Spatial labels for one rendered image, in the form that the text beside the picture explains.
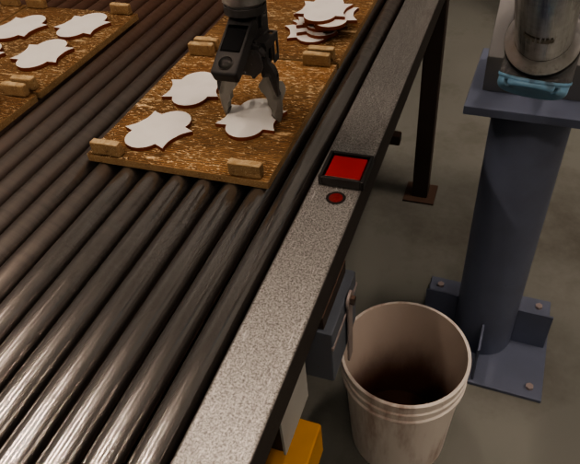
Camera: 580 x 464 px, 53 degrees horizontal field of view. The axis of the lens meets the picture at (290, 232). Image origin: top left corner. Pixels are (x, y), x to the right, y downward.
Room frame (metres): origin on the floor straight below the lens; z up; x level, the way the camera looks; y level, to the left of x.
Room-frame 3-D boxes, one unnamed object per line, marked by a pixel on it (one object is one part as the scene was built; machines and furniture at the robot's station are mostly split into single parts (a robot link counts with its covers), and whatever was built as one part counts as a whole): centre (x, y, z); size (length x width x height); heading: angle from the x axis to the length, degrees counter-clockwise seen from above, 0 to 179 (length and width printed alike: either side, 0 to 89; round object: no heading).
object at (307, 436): (0.43, 0.04, 0.74); 0.09 x 0.08 x 0.24; 157
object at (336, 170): (0.78, -0.10, 0.92); 0.06 x 0.06 x 0.01; 67
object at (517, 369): (1.09, -0.56, 0.43); 0.38 x 0.38 x 0.87; 64
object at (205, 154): (1.01, 0.11, 0.93); 0.41 x 0.35 x 0.02; 157
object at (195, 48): (1.24, 0.15, 0.95); 0.06 x 0.02 x 0.03; 67
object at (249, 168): (0.78, 0.06, 0.95); 0.06 x 0.02 x 0.03; 67
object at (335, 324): (0.60, -0.03, 0.77); 0.14 x 0.11 x 0.18; 157
